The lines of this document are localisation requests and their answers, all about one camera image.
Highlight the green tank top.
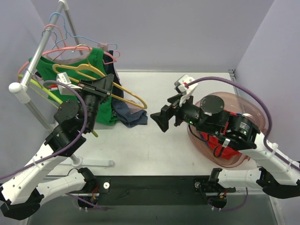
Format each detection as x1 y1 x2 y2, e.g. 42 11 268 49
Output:
36 48 118 126

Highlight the yellow plastic hanger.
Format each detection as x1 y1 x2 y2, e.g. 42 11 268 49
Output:
52 44 148 110

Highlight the red tank top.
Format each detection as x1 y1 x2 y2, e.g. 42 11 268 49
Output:
200 109 242 160

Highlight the lime green hanger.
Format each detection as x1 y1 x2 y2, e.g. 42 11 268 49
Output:
17 74 99 138

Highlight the pink plastic hanger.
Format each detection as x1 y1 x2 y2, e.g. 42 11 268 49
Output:
17 45 120 75

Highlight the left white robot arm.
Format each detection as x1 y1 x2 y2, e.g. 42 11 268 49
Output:
0 74 114 220

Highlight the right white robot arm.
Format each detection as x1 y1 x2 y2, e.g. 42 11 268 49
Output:
150 95 300 199

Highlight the dark grey-blue tank top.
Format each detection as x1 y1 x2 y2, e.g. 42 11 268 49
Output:
103 54 148 128

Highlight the pink translucent plastic basin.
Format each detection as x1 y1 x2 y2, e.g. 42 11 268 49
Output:
187 92 267 168

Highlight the silver clothes rack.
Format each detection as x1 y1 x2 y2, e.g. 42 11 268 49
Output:
9 0 114 167

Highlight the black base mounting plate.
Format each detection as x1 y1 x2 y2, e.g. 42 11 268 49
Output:
77 176 236 208

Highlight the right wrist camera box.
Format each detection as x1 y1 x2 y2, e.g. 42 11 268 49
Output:
174 75 198 106

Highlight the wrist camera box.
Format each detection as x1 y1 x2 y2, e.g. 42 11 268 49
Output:
48 73 82 96
174 75 198 106

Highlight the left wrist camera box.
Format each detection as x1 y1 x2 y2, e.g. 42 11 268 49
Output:
48 73 82 96

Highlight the light blue wire hanger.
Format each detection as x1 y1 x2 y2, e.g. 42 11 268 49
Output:
49 12 118 51

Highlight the pink wire hanger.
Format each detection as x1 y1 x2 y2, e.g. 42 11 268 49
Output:
41 24 67 52

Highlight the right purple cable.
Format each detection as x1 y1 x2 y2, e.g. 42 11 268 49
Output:
185 76 300 211

